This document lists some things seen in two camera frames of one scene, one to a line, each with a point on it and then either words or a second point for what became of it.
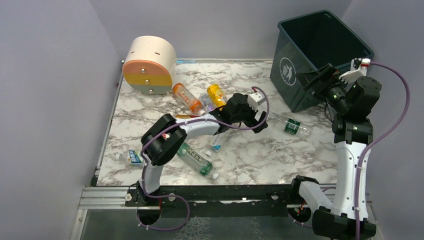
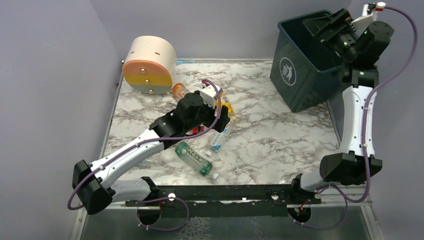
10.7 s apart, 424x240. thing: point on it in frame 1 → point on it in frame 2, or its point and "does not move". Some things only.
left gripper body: [248, 116] → [222, 117]
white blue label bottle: [217, 141] does not move
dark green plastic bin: [308, 42] does not move
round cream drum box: [149, 65] does not move
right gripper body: [320, 80] → [327, 25]
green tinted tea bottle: [197, 160] does not move
